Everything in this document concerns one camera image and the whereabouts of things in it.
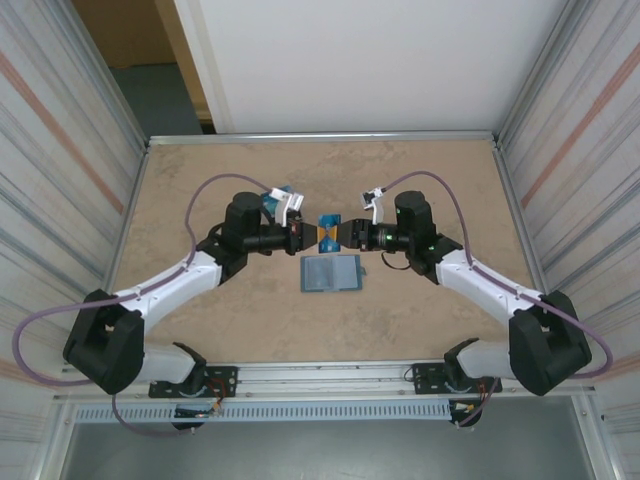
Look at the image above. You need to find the tan wooden door edge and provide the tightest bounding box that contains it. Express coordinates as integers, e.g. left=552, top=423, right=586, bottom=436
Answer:
left=153, top=0, right=217, bottom=134

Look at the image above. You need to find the blue card box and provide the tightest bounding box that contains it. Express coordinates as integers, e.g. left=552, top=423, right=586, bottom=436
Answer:
left=263, top=183, right=296, bottom=214

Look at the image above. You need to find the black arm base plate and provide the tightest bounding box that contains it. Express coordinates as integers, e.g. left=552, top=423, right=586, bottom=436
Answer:
left=148, top=365, right=239, bottom=400
left=409, top=362, right=504, bottom=397

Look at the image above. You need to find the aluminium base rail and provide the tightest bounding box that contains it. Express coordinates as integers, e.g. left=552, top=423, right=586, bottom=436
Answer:
left=53, top=357, right=599, bottom=404

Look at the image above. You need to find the grey slotted cable duct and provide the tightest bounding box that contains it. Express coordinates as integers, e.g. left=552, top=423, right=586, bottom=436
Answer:
left=73, top=402, right=455, bottom=425

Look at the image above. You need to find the blue leather card holder wallet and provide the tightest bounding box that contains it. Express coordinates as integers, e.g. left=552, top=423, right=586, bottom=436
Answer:
left=299, top=254, right=369, bottom=294

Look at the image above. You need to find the translucent striped enclosure panel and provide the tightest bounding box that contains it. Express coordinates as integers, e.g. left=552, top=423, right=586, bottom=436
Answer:
left=499, top=0, right=640, bottom=451
left=0, top=0, right=146, bottom=451

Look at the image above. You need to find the aluminium table side rail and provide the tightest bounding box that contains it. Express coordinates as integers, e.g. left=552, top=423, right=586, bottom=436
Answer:
left=492, top=142, right=551, bottom=301
left=94, top=142, right=152, bottom=314

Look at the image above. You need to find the small circuit board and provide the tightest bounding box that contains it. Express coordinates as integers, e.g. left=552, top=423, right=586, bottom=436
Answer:
left=173, top=402, right=224, bottom=419

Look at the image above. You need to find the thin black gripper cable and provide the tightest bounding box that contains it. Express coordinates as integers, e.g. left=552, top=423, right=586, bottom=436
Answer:
left=381, top=251, right=412, bottom=272

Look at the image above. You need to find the aluminium frame crossbar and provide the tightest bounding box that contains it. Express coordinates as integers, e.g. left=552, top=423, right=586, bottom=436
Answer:
left=148, top=130, right=503, bottom=149

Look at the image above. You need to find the aluminium corner post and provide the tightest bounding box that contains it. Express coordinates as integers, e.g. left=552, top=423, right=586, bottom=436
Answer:
left=73, top=0, right=151, bottom=151
left=497, top=0, right=586, bottom=146

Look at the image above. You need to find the orange and blue small object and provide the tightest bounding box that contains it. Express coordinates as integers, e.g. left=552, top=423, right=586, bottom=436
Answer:
left=318, top=213, right=343, bottom=254

